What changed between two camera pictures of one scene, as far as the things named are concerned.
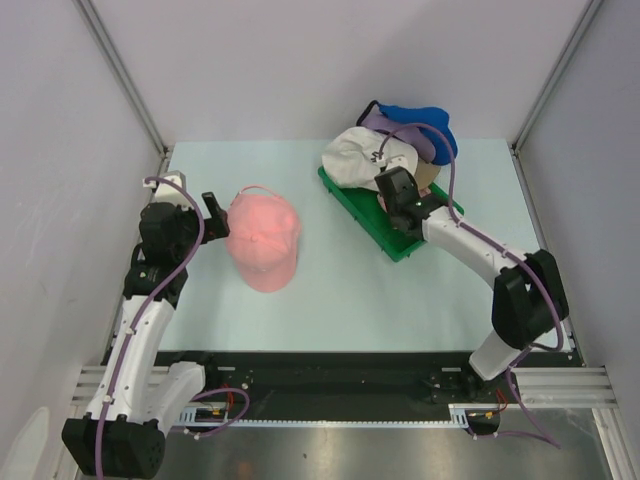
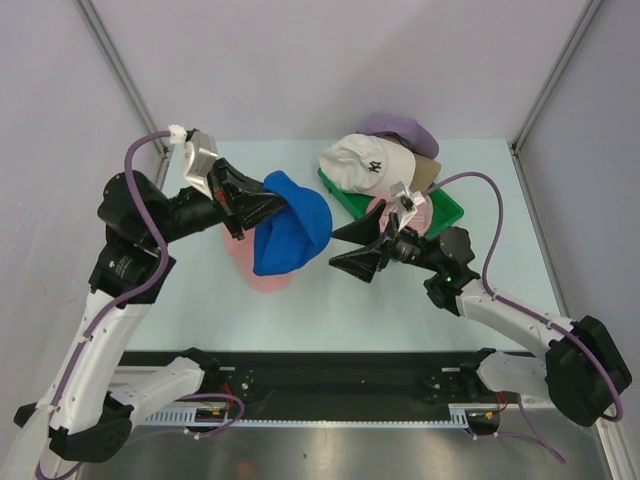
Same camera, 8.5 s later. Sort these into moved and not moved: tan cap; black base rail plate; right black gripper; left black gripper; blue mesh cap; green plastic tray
Moved: right black gripper; blue mesh cap; left black gripper
Not moved: tan cap; green plastic tray; black base rail plate
